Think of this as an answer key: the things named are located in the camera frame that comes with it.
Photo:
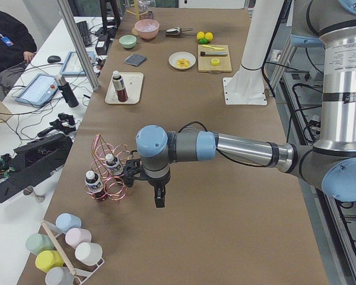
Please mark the teach pendant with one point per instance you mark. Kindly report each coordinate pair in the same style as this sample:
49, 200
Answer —
72, 66
39, 91

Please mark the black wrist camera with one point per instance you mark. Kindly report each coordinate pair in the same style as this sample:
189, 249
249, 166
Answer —
132, 171

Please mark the black keyboard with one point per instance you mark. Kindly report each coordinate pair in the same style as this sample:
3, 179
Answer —
85, 34

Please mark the aluminium frame post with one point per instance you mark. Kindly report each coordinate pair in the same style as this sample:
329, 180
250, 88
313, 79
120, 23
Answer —
68, 18

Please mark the green bowl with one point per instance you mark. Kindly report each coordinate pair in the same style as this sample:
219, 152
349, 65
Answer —
128, 41

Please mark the wooden glass tree stand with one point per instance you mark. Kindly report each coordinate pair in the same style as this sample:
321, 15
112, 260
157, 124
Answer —
141, 10

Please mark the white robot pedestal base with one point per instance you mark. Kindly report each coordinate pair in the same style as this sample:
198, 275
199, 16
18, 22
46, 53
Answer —
246, 86

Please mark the teach pendant far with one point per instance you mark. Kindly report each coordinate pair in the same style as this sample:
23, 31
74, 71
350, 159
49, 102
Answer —
72, 66

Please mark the half lemon slice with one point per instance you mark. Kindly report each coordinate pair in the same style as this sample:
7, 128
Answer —
215, 61

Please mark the white round plate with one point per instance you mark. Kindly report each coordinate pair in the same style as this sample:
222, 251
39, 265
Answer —
179, 55

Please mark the black thermos flask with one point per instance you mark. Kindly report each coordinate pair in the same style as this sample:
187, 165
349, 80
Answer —
66, 90

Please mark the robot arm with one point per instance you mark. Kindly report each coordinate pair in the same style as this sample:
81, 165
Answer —
329, 164

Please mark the yellow cup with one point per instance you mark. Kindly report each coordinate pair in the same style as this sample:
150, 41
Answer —
46, 260

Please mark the seated person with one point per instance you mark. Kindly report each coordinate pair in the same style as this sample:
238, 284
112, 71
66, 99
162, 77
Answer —
17, 49

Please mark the copper wire bottle rack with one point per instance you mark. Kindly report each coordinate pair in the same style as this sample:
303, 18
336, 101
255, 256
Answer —
114, 185

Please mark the tea bottle in rack rear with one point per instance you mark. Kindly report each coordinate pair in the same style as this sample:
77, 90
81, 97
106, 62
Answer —
114, 165

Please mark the yellow lemon far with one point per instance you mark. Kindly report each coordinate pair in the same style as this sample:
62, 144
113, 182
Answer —
209, 36

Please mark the yellow lemon near scoop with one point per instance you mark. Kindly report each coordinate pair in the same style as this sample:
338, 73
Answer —
200, 35

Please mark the twisted glazed donut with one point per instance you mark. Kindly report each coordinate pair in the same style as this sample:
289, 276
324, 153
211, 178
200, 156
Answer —
182, 63

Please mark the white cup rack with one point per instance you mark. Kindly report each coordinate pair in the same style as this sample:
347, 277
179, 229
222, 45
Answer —
81, 272

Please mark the black foam case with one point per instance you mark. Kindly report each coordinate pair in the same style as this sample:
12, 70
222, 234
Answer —
32, 164

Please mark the blue cup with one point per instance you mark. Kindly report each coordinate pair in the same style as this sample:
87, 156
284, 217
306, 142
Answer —
65, 222

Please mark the bamboo cutting board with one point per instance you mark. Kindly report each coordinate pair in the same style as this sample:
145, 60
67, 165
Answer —
204, 62

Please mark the yellow plastic knife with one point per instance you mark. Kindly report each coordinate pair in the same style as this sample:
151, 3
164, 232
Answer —
213, 47

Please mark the black computer mouse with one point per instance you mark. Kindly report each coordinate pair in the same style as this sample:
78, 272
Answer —
53, 59

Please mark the pink bowl with ice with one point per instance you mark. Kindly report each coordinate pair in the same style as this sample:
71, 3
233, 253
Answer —
147, 29

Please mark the green lime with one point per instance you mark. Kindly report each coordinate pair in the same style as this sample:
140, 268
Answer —
203, 41

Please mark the tea bottle on tray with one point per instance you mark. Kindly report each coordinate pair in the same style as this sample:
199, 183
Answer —
119, 86

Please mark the white cup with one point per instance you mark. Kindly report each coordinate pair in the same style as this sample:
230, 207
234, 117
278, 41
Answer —
89, 253

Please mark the pink cup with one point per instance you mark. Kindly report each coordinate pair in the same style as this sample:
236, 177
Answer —
76, 236

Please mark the tea bottle in rack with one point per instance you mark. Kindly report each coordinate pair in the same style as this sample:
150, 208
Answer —
114, 165
95, 186

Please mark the tea bottle in rack front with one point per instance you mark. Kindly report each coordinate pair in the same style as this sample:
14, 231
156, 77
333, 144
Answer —
95, 186

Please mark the steel muddler black tip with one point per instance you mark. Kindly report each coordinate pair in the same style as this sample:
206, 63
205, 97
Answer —
205, 53

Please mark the teach pendant near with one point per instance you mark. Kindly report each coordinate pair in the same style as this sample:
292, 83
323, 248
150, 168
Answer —
39, 91

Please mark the grey cup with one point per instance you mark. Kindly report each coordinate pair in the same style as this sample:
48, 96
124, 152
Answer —
59, 276

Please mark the metal ice scoop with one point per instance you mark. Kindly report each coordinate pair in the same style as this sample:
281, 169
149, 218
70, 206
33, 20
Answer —
177, 31

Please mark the green cup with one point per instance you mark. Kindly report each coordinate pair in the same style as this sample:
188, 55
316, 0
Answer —
37, 243

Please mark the cream rabbit tray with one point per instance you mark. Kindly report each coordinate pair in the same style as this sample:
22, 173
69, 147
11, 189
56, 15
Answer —
133, 85

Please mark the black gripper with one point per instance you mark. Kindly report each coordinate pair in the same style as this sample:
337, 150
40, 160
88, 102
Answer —
157, 183

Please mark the grey folded cloth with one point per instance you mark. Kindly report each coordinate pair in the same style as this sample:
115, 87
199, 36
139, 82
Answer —
135, 59

